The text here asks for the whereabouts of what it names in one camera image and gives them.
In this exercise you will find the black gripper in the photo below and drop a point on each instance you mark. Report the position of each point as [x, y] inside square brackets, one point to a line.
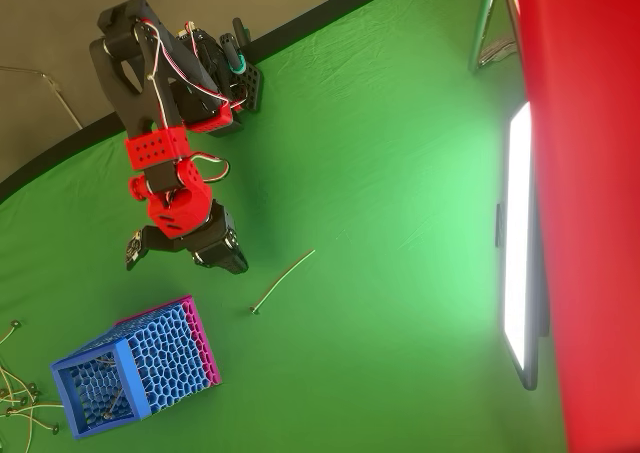
[216, 243]

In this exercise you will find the thin white stick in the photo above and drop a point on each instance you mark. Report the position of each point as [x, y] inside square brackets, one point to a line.
[282, 278]

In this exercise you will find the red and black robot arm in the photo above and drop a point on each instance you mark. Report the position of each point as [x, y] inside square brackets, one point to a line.
[155, 148]

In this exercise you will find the blue and pink mesh basket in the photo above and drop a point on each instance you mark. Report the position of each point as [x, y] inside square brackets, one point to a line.
[165, 353]

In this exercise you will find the green table cover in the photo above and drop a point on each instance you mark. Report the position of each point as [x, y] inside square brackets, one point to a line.
[375, 198]

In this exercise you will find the thin grey metal bar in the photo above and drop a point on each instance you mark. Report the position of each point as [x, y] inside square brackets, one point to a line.
[55, 90]

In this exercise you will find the black LED light panel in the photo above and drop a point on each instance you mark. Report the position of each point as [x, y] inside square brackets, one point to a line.
[517, 243]

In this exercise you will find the chrome tube stand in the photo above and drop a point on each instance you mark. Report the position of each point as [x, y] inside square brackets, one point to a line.
[482, 23]

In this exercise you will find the red foreground cover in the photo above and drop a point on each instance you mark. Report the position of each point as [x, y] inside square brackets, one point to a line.
[590, 198]

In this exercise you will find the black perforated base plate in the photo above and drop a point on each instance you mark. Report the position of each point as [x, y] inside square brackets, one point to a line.
[250, 88]

